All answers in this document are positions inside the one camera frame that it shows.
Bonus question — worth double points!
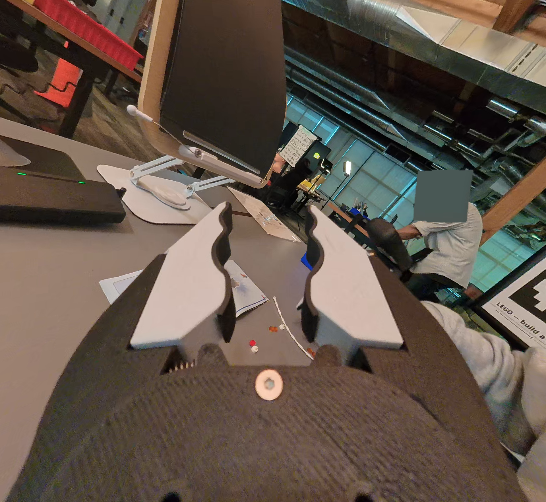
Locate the orange red box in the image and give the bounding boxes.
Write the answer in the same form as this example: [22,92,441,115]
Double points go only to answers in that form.
[33,58,82,108]

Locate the black office chair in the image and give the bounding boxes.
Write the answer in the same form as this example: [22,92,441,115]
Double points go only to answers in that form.
[368,217,433,283]

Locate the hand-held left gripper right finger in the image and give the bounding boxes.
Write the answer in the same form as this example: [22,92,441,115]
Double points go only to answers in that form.
[301,205,405,367]

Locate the red storage bin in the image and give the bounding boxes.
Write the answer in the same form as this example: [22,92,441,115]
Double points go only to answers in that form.
[33,0,144,71]

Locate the black flat box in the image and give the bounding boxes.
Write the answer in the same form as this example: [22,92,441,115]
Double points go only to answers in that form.
[0,167,127,226]

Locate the white toy chain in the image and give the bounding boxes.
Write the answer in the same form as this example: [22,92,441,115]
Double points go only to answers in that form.
[272,295,315,360]

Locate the silver ventilation duct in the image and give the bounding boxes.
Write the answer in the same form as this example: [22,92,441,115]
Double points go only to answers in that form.
[266,0,546,99]

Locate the black flat panel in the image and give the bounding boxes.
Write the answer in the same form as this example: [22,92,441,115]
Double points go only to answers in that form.
[160,0,287,176]

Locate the building instruction booklet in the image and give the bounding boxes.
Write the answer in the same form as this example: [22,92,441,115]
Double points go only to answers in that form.
[99,260,269,319]

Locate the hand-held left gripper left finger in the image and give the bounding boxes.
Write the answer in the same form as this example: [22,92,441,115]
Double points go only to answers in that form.
[129,202,236,361]

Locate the framed marker sign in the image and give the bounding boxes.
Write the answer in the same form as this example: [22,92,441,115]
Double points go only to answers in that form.
[473,250,546,351]

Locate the white chart board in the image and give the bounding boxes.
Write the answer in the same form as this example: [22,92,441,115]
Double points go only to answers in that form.
[279,125,317,168]

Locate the dark flat pad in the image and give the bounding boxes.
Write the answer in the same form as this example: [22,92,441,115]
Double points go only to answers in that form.
[0,135,86,182]

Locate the printed paper sheet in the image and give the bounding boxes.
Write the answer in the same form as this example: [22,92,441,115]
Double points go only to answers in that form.
[226,186,302,243]

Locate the tablet on white stand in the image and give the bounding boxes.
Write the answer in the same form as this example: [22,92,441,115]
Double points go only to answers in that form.
[97,0,287,225]

